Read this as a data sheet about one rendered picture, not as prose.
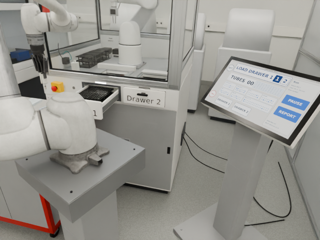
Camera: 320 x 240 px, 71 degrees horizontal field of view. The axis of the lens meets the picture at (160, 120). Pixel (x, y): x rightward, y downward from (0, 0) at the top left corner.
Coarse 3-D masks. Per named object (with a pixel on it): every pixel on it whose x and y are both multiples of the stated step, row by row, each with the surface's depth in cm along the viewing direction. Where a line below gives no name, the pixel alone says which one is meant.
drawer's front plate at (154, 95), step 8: (128, 88) 151; (136, 88) 151; (128, 96) 154; (136, 96) 152; (144, 96) 151; (152, 96) 150; (160, 96) 148; (144, 104) 154; (152, 104) 152; (160, 104) 151
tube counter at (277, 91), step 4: (248, 80) 112; (252, 80) 111; (256, 80) 110; (248, 84) 111; (252, 84) 110; (256, 84) 109; (260, 84) 107; (264, 84) 106; (268, 84) 105; (256, 88) 108; (260, 88) 106; (264, 88) 105; (268, 88) 104; (272, 88) 103; (276, 88) 102; (280, 88) 100; (268, 92) 103; (272, 92) 102; (276, 92) 101; (280, 92) 100
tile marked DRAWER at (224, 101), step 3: (219, 96) 119; (222, 96) 118; (216, 99) 120; (219, 99) 119; (222, 99) 117; (225, 99) 116; (228, 99) 115; (216, 102) 119; (219, 102) 118; (222, 102) 116; (225, 102) 115; (228, 102) 114; (231, 102) 113; (222, 105) 116; (225, 105) 115; (228, 105) 114
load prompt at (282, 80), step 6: (240, 66) 119; (246, 66) 117; (240, 72) 117; (246, 72) 115; (252, 72) 113; (258, 72) 111; (264, 72) 109; (270, 72) 107; (258, 78) 109; (264, 78) 107; (270, 78) 105; (276, 78) 104; (282, 78) 102; (288, 78) 100; (282, 84) 101; (288, 84) 99
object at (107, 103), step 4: (84, 88) 158; (112, 88) 161; (116, 88) 160; (76, 92) 149; (116, 92) 153; (112, 96) 148; (116, 96) 153; (104, 100) 139; (108, 100) 142; (112, 100) 148; (116, 100) 155; (104, 104) 137; (108, 104) 142; (104, 108) 137
